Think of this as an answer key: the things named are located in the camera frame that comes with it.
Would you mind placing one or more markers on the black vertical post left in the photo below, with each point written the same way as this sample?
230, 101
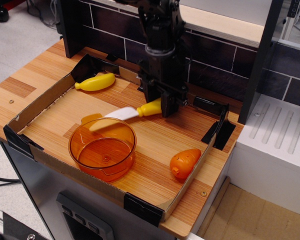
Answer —
71, 26

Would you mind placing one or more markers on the grey toy oven panel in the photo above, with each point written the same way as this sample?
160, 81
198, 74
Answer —
82, 224

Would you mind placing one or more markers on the dark grey vertical post right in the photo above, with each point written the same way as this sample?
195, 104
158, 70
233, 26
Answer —
251, 94

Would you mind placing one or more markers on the orange transparent plastic pot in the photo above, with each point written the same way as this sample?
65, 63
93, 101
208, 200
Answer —
103, 147

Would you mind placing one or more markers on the yellow handled white toy knife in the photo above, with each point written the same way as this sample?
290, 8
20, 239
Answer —
125, 113

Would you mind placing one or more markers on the yellow toy banana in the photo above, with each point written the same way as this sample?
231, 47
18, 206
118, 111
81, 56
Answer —
96, 83

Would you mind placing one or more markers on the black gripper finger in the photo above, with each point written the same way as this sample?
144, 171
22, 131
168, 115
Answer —
170, 102
152, 90

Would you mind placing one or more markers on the white toy sink drainboard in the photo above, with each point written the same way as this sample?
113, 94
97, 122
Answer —
266, 158

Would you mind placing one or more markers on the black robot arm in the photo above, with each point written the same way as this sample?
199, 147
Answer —
162, 25

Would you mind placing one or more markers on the cardboard fence with black tape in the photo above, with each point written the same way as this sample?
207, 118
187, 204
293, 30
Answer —
42, 130

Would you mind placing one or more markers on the orange toy carrot with face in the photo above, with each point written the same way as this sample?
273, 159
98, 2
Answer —
183, 163

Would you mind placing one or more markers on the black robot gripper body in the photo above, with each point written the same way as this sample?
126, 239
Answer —
169, 70

